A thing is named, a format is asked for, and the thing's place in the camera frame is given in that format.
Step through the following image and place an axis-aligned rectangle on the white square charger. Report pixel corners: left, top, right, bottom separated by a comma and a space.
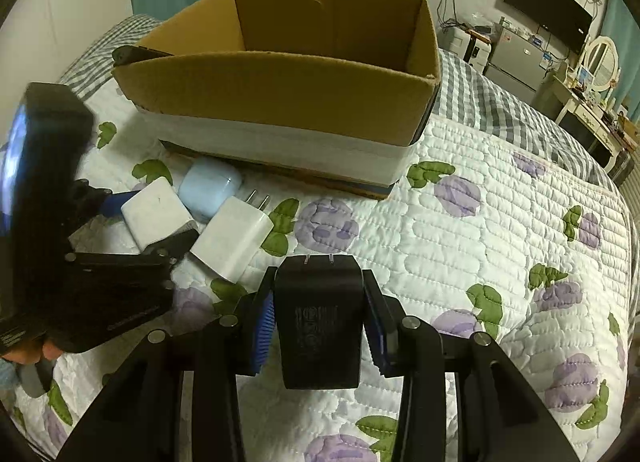
122, 177, 196, 251

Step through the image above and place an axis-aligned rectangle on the black power adapter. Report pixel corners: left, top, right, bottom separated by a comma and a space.
272, 255, 364, 390

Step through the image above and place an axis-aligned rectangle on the white suitcase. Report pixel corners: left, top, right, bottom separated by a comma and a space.
438, 26, 491, 74

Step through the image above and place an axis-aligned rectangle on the person's left hand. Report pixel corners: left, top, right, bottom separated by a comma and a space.
2, 338, 64, 364

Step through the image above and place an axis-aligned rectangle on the white floral quilt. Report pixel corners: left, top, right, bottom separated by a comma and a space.
0, 76, 634, 462

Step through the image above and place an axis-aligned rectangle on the white dressing table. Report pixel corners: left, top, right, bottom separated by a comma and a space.
544, 76, 627, 174

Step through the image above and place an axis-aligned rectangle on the silver mini fridge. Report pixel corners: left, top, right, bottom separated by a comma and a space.
484, 28, 547, 104

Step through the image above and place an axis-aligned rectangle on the grey checkered bedsheet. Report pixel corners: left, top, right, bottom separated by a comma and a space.
60, 14, 616, 191

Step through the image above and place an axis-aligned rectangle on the white charger with prongs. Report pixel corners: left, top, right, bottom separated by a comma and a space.
191, 190, 273, 283

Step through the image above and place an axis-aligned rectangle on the light blue earbuds case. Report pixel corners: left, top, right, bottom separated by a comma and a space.
178, 158, 242, 222

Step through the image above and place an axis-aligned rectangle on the black wall television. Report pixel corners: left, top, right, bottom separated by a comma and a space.
503, 0, 592, 54

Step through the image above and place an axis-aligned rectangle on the cardboard box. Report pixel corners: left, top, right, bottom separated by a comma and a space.
113, 0, 442, 199

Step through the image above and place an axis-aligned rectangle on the oval vanity mirror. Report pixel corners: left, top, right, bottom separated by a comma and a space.
579, 36, 620, 92

